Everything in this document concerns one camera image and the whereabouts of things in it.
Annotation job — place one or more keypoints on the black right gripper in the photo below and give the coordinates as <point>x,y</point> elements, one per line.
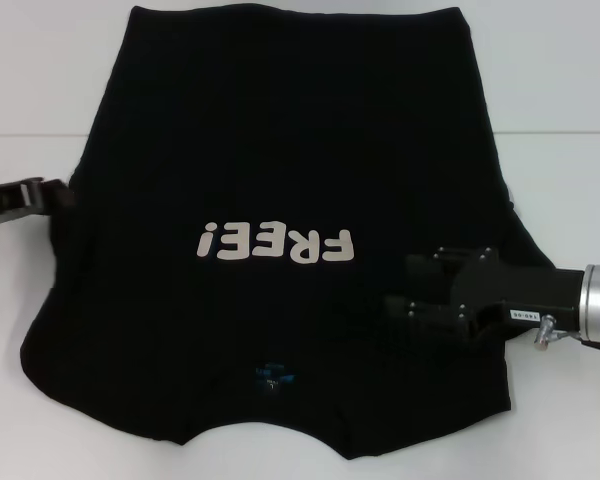
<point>522,295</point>

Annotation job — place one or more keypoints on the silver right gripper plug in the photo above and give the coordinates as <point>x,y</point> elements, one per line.
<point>543,332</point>

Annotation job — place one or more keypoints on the black shirt with FREE print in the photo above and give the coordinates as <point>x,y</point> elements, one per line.
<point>300,150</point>

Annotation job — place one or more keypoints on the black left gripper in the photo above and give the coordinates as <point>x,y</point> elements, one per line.
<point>0,202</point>

